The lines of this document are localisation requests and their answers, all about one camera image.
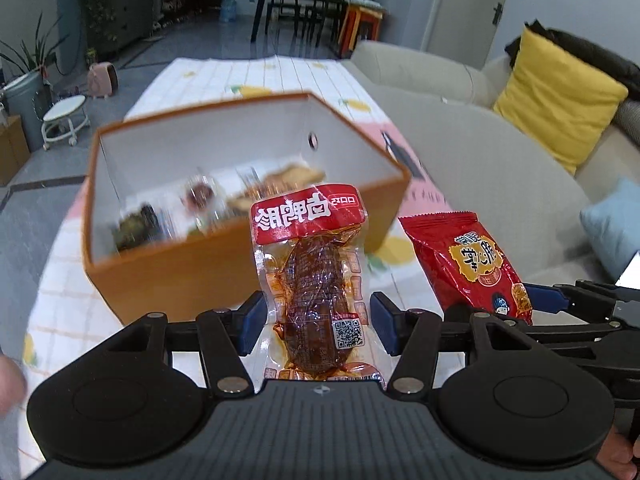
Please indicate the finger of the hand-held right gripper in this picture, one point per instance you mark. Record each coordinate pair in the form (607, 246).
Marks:
(610, 292)
(545, 298)

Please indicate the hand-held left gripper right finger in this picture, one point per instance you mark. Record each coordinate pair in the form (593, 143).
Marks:
(385, 322)

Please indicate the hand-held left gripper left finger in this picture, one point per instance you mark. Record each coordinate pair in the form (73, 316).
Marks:
(252, 322)

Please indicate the red packet of braised meat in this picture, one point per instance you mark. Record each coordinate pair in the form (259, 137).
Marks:
(310, 285)

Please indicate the orange cardboard box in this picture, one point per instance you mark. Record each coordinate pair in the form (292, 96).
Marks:
(175, 275)

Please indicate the red cartoon snack packet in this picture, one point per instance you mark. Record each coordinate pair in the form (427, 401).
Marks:
(460, 255)

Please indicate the clear bag of peanuts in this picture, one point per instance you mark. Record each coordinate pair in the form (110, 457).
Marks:
(285, 180)

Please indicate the black snack packet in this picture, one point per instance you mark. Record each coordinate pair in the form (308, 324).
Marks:
(137, 227)

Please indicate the person's right hand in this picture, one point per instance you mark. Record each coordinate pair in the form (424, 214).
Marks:
(620, 455)

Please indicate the person's left hand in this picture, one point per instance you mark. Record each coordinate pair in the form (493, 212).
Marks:
(10, 382)

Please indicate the smartphone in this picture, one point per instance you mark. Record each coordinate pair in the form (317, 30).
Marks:
(629, 271)

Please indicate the light blue pillow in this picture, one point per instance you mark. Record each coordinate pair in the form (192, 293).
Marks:
(615, 225)

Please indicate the beige sofa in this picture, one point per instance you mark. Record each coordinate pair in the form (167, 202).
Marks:
(500, 160)

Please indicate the striped pillow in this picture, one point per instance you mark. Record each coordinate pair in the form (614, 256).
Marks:
(629, 116)

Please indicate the yellow pillow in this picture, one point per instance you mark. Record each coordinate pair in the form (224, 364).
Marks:
(555, 100)

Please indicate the checked printed tablecloth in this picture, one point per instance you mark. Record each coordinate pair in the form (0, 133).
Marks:
(210, 80)

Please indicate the dark blanket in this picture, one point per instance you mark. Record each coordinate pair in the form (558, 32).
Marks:
(590, 45)

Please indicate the white rolling stool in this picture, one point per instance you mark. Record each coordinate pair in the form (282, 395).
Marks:
(65, 120)

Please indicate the pink small heater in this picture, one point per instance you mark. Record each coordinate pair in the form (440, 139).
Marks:
(102, 80)

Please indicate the brown cardboard box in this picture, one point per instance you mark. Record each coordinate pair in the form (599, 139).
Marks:
(12, 150)

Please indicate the orange stool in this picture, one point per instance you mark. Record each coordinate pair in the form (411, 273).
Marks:
(361, 27)

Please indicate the white door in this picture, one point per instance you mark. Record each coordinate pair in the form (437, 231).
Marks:
(470, 10)

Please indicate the black dining chair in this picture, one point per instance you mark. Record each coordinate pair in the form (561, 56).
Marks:
(325, 20)
(285, 22)

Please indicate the grey plant pot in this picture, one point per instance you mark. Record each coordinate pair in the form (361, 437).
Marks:
(25, 110)

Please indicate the blue water jug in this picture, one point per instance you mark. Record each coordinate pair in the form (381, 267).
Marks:
(229, 10)

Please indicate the dark cabinet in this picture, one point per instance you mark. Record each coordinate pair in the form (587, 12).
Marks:
(132, 7)

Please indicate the long-leaved green plant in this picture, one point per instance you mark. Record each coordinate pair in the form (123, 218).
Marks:
(30, 52)

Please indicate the climbing green plant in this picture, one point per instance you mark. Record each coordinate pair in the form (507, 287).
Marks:
(95, 0)

